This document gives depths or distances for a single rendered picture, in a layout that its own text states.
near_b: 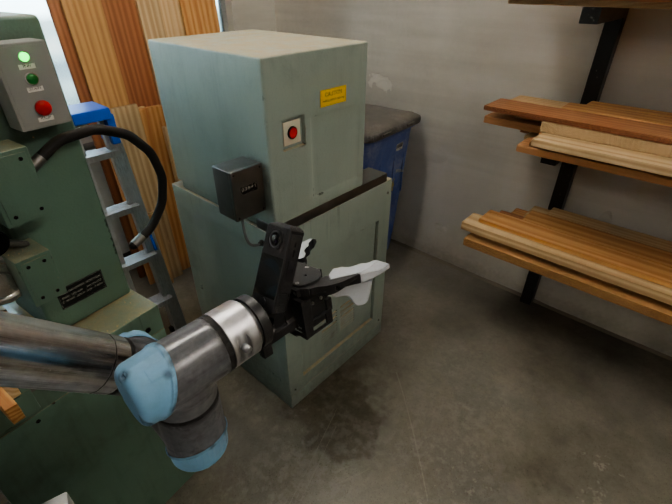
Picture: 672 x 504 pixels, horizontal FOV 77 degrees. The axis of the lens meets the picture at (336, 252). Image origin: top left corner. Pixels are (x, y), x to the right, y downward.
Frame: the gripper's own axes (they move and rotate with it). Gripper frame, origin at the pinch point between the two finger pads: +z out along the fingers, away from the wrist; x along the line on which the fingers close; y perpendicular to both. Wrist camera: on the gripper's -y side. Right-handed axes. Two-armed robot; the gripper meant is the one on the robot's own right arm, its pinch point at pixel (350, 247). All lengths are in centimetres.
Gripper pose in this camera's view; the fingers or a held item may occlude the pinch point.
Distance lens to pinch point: 64.6
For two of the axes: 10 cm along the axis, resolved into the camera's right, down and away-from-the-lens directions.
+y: 1.0, 8.8, 4.6
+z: 6.8, -4.0, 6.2
